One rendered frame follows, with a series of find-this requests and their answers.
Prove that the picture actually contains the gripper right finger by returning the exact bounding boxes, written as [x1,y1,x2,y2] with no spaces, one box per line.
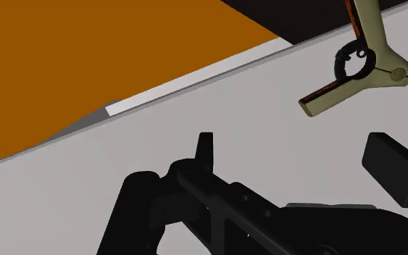
[362,132,408,222]

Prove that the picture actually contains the beige hinged kitchen tool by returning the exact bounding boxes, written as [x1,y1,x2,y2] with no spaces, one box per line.
[298,0,408,118]

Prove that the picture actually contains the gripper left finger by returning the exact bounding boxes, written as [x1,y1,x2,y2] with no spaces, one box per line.
[96,132,289,255]

